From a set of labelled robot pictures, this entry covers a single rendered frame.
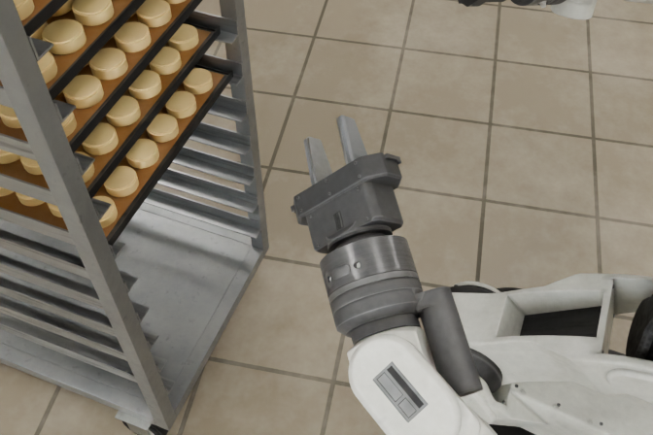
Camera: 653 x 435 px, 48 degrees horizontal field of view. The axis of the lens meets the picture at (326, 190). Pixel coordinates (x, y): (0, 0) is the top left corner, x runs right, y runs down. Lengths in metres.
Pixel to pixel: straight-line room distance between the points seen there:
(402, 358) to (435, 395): 0.04
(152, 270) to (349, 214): 1.06
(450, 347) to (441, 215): 1.32
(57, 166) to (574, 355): 0.74
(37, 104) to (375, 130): 1.45
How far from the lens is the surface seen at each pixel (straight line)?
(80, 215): 0.96
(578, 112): 2.34
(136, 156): 1.16
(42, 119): 0.85
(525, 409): 1.32
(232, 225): 1.64
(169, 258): 1.71
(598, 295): 1.18
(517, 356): 1.20
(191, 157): 1.55
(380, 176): 0.69
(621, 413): 1.37
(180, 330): 1.61
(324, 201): 0.71
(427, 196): 2.00
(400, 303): 0.65
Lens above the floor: 1.53
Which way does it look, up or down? 50 degrees down
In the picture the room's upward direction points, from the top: straight up
